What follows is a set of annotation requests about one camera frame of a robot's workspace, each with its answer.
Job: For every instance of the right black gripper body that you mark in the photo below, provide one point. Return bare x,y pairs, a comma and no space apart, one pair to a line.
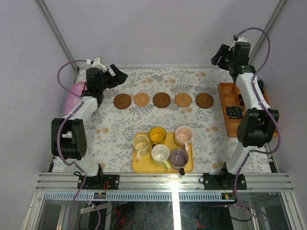
230,63

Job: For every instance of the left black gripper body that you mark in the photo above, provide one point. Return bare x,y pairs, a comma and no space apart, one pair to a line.
111,78

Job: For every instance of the dark wooden coaster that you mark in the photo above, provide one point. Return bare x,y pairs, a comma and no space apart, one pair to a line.
204,100
122,101
161,100

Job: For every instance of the woven rattan coaster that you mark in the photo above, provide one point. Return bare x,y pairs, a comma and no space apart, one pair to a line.
141,99
182,100

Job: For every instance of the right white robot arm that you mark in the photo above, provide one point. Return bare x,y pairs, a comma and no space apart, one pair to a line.
258,124

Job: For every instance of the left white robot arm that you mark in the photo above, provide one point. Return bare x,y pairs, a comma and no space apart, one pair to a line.
68,137

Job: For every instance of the yellow glass cup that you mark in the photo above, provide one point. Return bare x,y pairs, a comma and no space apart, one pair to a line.
157,135

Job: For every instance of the purple snowflake cloth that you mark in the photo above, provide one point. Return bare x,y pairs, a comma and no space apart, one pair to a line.
73,100

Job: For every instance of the black item compartment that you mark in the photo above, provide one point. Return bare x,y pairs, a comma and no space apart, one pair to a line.
234,112
240,98

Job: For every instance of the black item left compartment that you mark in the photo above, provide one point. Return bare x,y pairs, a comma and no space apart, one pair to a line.
234,112

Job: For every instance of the cream mug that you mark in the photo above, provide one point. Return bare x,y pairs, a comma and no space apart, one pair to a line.
141,146

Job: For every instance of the pink mug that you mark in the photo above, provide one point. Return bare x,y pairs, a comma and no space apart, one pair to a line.
183,137

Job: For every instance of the yellow serving tray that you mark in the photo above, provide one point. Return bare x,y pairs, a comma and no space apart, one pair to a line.
147,166

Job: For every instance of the purple mug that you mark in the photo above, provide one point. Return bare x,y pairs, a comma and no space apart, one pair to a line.
178,159

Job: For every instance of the small black clip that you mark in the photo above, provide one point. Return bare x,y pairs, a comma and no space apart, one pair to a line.
182,171

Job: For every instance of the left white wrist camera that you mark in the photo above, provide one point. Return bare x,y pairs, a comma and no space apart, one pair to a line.
96,63

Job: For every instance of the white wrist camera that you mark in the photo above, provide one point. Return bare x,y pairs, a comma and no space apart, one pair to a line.
96,63
238,39

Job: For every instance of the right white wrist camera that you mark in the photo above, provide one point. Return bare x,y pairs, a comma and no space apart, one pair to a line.
238,39

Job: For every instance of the white green-handled mug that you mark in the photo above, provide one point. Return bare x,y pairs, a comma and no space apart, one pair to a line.
160,155

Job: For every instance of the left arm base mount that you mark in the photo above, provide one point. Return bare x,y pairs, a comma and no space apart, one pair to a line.
99,182

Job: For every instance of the aluminium frame rail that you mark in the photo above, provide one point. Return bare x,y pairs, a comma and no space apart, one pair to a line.
191,182

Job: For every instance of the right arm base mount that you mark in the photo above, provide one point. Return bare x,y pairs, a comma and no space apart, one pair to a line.
222,181

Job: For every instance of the blue slotted cable duct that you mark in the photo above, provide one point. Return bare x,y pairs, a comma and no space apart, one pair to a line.
128,196

